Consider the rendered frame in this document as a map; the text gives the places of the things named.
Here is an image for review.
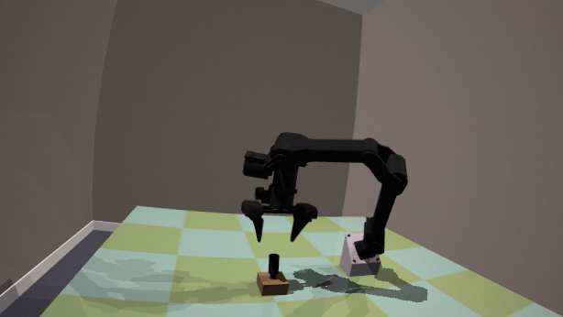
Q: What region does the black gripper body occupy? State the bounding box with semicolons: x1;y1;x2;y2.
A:
241;181;318;219

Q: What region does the brown wooden block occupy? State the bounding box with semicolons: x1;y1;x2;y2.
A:
256;271;289;296

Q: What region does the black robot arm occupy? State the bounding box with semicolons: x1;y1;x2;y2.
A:
242;132;408;259

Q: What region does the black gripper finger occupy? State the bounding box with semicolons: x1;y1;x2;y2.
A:
291;214;312;242
249;217;263;242

